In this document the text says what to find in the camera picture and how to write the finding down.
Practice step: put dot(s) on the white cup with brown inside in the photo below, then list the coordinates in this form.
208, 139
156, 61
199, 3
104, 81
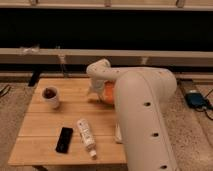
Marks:
50, 96

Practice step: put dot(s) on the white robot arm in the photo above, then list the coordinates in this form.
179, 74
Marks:
140, 94

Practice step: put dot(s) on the black remote control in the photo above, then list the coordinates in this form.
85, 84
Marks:
64, 140

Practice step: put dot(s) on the long white bench rail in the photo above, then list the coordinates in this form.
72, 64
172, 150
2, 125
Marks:
117, 57

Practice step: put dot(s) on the blue box device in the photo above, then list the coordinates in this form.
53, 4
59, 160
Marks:
195, 100

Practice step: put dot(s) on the wooden table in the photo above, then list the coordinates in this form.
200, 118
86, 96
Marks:
41, 127

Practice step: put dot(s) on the black bench leg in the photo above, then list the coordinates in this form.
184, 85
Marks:
35, 77

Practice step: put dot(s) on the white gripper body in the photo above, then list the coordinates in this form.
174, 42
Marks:
97, 86

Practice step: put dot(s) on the white tube bottle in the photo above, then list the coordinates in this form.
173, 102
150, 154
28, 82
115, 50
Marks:
87, 137

